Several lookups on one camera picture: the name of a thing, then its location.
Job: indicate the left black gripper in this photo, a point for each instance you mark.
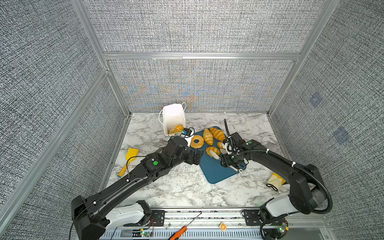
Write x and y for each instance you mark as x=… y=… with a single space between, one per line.
x=191 y=160

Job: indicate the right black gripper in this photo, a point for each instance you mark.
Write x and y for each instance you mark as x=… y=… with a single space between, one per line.
x=225 y=161

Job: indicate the fake round striped bun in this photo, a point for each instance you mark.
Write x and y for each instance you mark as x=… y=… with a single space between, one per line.
x=212 y=149

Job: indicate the fake croissant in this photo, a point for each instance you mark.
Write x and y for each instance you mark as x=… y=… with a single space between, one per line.
x=217 y=134
x=221 y=145
x=208 y=137

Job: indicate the fake croissant top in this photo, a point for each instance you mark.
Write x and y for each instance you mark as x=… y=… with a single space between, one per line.
x=217 y=134

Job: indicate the fake long twisted bread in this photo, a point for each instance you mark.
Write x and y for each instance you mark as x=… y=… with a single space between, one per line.
x=176 y=129

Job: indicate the white floral paper bag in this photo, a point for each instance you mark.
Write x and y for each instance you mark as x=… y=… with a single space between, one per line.
x=171 y=116

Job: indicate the cream serving tongs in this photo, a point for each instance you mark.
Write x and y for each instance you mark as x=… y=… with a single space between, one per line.
x=215 y=156

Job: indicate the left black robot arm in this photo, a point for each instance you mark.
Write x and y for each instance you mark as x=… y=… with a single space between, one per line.
x=89 y=215

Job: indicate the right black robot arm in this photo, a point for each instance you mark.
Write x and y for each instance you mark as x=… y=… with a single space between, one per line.
x=308 y=193

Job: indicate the teal rectangular tray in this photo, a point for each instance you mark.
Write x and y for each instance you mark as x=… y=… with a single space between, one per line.
x=211 y=167

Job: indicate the yellow work glove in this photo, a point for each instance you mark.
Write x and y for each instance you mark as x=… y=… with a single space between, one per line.
x=275 y=182

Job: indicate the yellow toy spatula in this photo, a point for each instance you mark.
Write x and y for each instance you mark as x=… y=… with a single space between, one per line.
x=130 y=156

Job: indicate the small orange tag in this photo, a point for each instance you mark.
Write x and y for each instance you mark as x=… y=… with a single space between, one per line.
x=223 y=227

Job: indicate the fake ring donut bread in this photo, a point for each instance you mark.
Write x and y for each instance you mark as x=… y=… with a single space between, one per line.
x=197 y=142

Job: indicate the aluminium front rail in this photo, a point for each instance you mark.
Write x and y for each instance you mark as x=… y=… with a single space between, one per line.
x=207 y=226

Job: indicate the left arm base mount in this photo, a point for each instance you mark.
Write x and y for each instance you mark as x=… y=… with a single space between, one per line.
x=157 y=219

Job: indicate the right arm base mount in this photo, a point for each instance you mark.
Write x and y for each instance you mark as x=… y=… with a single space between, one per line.
x=271 y=228

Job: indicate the orange handled screwdriver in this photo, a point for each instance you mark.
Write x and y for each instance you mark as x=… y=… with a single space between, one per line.
x=179 y=233

